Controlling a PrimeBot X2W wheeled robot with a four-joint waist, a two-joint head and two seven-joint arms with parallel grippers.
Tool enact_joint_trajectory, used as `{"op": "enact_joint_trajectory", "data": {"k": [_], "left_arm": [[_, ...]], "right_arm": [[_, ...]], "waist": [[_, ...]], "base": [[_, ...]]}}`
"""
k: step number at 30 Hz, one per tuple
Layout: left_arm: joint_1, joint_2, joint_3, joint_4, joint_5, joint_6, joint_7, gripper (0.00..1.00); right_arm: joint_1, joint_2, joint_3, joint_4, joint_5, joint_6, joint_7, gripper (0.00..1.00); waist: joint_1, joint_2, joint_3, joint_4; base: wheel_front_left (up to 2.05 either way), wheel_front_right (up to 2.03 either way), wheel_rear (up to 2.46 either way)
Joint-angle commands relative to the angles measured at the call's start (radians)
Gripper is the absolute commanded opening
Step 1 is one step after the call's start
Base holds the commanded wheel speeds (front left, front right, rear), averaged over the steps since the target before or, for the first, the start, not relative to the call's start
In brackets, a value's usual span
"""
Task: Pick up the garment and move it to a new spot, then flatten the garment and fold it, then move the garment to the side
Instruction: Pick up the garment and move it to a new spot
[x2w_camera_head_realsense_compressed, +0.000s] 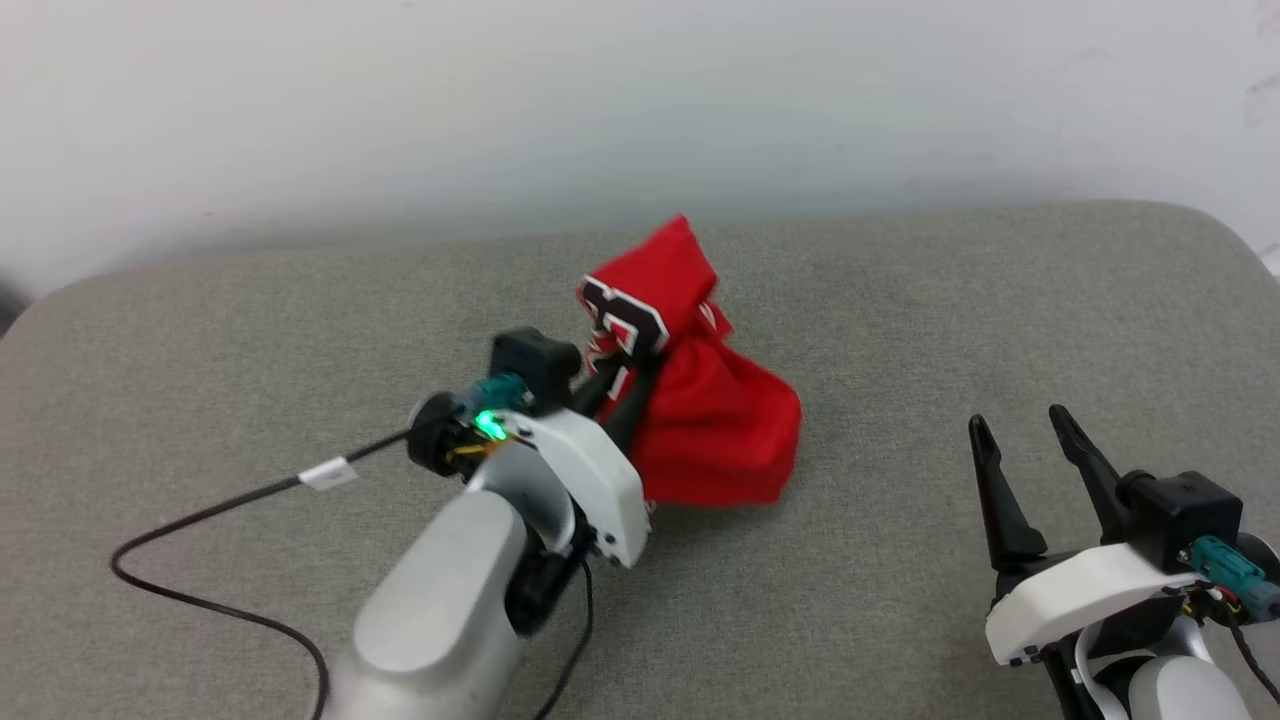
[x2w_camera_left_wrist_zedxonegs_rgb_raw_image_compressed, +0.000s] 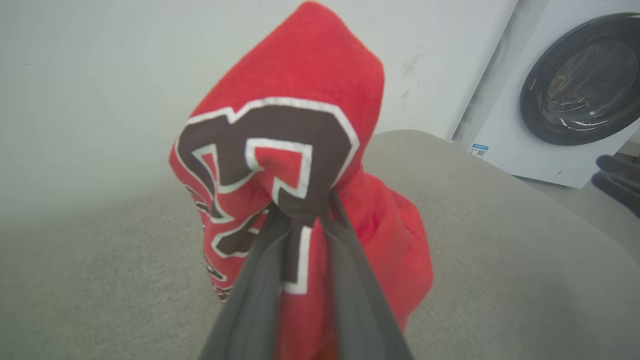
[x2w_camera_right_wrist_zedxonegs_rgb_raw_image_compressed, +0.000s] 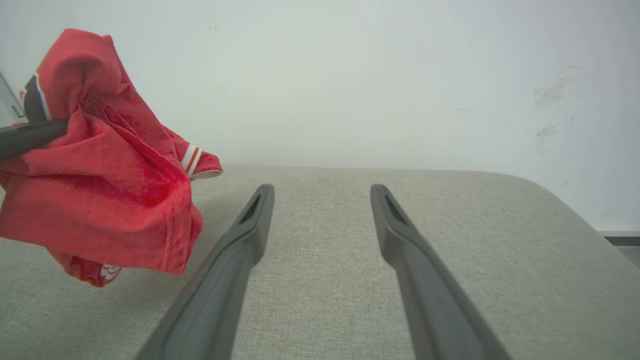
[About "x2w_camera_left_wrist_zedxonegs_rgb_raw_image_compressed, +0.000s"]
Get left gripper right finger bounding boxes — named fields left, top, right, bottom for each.
left=319, top=191, right=414, bottom=360

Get white washing machine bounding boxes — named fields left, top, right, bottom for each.
left=452, top=0, right=640, bottom=189

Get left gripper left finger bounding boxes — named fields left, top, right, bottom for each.
left=199, top=209, right=295, bottom=360

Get black round washing machine door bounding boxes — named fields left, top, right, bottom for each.
left=520, top=12, right=640, bottom=147

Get red and white basketball jersey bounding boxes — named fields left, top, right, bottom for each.
left=168, top=1, right=434, bottom=360

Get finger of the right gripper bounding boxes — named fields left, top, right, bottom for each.
left=591, top=171, right=640, bottom=219
left=596, top=154, right=640, bottom=180

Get grey fabric sofa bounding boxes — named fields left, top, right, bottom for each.
left=0, top=129, right=640, bottom=360

